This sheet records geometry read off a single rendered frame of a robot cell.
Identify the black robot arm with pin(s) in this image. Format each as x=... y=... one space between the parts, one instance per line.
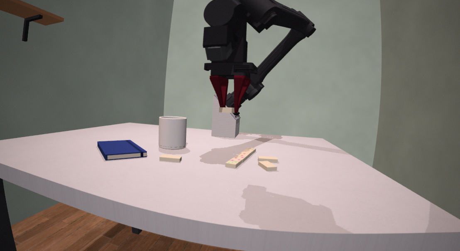
x=225 y=39

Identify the blue notebook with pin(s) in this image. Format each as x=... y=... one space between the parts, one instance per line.
x=120 y=149

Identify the grey mug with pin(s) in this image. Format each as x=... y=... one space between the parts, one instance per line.
x=172 y=132

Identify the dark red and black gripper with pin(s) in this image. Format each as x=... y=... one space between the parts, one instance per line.
x=222 y=72

